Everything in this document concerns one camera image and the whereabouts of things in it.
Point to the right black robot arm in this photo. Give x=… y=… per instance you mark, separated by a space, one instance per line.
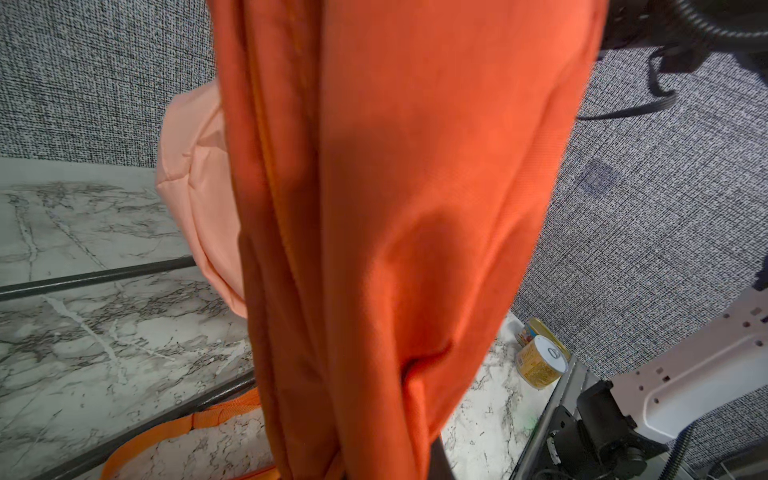
x=688 y=32

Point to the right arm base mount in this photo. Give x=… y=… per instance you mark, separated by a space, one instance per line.
x=614 y=428

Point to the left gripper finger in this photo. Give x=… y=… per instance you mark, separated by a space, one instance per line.
x=439 y=466

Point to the red-orange sling bag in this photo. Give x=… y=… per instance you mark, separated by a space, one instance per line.
x=392 y=164

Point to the pink sling bag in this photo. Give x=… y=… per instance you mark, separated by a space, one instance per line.
x=193 y=178

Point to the black garment rack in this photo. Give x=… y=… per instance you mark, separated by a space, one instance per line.
x=93 y=360

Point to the orange sling bag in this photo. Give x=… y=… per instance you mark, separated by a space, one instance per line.
x=209 y=418

